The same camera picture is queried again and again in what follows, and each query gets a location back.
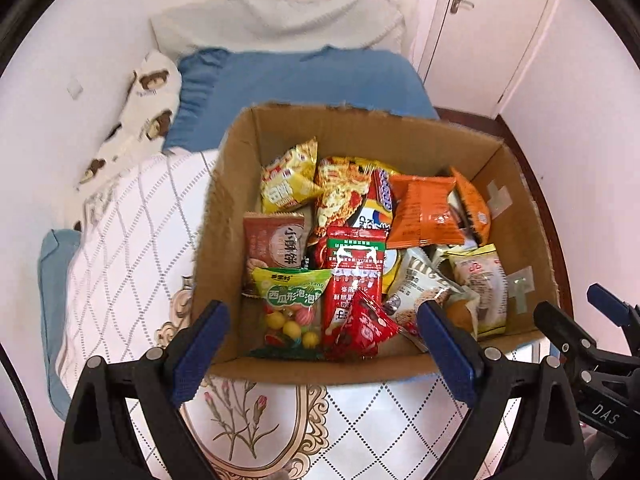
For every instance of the cardboard box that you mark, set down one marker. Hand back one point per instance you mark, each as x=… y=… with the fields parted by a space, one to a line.
x=350 y=130

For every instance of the white grey snack packet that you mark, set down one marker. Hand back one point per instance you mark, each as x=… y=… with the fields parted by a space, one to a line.
x=415 y=280

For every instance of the tall red snack packet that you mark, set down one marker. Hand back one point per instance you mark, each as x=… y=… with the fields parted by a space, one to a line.
x=355 y=280

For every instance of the beige bread packet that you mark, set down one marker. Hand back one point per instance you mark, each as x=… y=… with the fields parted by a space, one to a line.
x=480 y=275

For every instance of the yellow red noodle snack packet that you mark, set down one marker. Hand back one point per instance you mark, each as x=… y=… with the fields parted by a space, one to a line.
x=340 y=195

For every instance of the white bear-print pillow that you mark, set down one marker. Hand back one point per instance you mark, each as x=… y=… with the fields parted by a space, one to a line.
x=145 y=105

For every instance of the green-top clear candy bag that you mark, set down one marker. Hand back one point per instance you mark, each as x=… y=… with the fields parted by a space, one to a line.
x=290 y=290

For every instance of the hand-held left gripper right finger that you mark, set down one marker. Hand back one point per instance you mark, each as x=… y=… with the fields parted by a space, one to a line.
x=447 y=355

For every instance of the brown snack packet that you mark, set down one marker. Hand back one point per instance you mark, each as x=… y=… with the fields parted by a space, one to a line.
x=270 y=250

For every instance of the clear yellow cake packet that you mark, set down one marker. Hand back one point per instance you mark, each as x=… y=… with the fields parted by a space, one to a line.
x=464 y=312

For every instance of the orange and black snack packet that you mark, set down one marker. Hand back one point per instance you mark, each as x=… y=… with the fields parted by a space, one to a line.
x=472 y=200

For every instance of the white wall hook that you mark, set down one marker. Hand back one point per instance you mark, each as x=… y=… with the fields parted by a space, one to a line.
x=75 y=90

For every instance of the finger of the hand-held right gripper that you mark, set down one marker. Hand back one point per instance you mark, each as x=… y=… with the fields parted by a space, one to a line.
x=605 y=300
x=560 y=325

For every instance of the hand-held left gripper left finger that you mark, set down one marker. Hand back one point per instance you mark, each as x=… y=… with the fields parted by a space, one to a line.
x=200 y=350

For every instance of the white fluffy pillow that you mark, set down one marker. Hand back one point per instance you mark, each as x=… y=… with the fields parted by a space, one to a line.
x=280 y=15

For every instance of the small red snack packet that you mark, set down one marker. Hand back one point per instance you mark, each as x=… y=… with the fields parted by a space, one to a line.
x=367 y=332

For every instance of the white door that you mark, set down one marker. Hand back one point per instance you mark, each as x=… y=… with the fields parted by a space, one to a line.
x=480 y=50

